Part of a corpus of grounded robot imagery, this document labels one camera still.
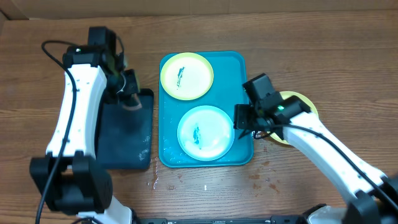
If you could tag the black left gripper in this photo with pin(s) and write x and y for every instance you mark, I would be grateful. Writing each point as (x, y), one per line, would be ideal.
(132, 75)

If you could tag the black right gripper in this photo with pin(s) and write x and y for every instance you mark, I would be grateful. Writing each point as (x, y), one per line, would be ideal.
(244, 122)

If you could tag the green sponge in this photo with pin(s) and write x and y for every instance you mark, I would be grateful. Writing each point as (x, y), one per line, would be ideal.
(133, 103)

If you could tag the light blue plate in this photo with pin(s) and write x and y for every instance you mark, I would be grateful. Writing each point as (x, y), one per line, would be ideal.
(205, 133)

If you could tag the yellow plate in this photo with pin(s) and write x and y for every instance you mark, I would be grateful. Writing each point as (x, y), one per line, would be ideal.
(287, 94)
(186, 76)

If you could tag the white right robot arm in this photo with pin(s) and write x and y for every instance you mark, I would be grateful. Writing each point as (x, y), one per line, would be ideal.
(370, 195)

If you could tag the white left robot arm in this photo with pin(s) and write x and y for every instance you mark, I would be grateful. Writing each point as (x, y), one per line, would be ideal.
(68, 177)

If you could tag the teal plastic tray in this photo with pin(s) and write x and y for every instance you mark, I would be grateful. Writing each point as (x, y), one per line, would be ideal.
(225, 92)

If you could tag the black water tray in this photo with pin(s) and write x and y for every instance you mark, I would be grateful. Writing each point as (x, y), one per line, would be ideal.
(124, 138)

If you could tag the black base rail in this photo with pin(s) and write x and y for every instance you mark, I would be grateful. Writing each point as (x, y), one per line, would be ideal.
(275, 219)

